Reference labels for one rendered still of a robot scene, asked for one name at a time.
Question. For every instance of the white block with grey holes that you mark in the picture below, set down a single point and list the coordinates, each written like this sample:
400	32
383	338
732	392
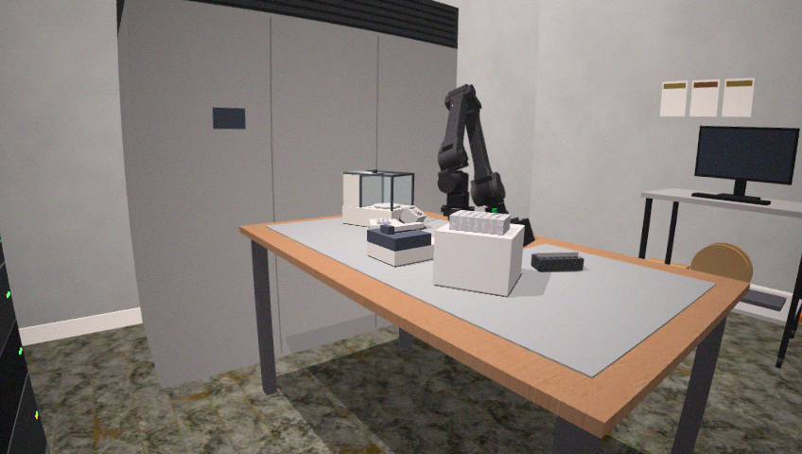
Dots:
375	223

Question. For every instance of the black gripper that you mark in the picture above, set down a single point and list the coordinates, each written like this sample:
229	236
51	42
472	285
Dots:
447	211

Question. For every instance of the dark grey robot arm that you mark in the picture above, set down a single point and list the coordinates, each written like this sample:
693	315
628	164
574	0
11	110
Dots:
451	158

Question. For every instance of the light grey bench mat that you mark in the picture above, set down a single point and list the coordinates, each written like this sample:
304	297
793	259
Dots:
584	320

